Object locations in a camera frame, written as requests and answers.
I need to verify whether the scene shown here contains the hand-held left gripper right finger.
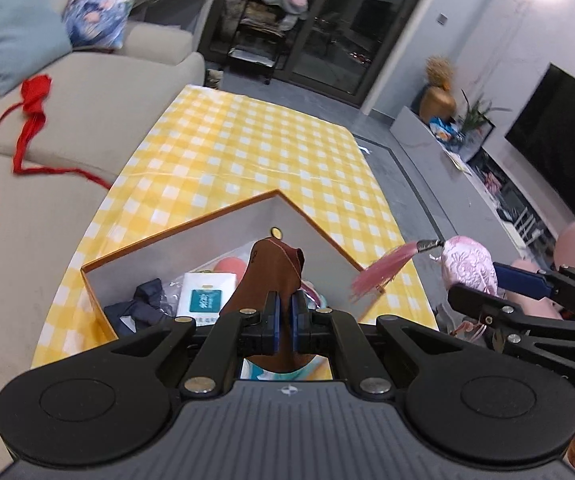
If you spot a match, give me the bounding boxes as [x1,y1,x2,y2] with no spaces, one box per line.
[290,291,469,401]

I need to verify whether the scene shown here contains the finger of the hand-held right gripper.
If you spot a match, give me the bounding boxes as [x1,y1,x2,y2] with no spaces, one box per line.
[492,261,575,321]
[447,282,575,342]

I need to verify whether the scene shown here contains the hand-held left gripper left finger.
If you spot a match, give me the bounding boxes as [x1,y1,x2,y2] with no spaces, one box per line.
[94,291,284,401]

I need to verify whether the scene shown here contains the pink embroidered tassel sachet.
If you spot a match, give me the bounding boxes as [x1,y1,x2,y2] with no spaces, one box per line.
[350,235,501,344]

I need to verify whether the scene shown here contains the teal plush goggle pouch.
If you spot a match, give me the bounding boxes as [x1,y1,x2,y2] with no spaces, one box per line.
[240,280,336,382]

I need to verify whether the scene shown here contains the peach makeup sponge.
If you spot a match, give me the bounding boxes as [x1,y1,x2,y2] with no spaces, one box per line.
[212,257,251,281]

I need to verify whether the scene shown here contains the white tissue packet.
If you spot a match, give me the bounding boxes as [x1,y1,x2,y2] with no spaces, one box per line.
[174,271,238,321]

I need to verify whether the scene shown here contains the orange cardboard box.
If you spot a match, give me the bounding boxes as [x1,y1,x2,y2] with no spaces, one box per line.
[80,189,368,352]

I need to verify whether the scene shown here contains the navy cloth bag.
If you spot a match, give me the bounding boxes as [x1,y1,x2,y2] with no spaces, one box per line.
[103,278,178,336]

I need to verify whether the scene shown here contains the pink photo card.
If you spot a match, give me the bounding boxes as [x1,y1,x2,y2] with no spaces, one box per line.
[482,170,504,197]

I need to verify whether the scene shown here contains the yellowish paper sheet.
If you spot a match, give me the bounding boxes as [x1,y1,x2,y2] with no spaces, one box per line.
[445,149,473,175]

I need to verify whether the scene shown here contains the black television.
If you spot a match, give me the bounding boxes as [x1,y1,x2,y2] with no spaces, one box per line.
[505,62,575,221]

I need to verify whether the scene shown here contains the blue snack bag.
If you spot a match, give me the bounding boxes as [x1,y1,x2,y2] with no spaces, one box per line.
[428,117,461,142]

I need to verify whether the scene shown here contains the green potted plant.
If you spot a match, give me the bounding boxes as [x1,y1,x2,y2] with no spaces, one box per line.
[455,89,511,136]

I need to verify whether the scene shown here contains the grey television cabinet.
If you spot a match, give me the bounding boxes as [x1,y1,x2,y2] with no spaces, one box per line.
[391,106,568,261]

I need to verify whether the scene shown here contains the gold vase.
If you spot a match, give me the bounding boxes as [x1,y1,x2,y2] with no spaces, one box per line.
[420,85,457,124]

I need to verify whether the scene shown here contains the dried flower bunch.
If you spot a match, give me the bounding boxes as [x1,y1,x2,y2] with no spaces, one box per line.
[425,56,456,89]

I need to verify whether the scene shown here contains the beige sofa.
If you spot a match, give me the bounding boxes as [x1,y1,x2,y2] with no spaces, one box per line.
[0,0,206,480]

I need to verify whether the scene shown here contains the black metal rack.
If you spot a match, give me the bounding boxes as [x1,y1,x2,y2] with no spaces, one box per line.
[227,0,309,86]

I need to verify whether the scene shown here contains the glass sliding door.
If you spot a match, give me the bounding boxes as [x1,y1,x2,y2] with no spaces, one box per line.
[200,0,441,109]

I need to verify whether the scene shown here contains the red ribbon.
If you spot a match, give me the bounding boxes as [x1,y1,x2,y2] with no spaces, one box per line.
[0,75,113,191]

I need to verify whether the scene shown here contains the printed blue cushion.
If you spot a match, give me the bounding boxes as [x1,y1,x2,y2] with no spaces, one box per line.
[62,0,141,54]

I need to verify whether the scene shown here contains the light blue cushion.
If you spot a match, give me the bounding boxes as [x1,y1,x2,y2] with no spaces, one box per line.
[0,0,73,97]

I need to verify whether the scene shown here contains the black picture frame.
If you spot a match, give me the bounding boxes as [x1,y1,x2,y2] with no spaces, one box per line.
[467,120,496,162]

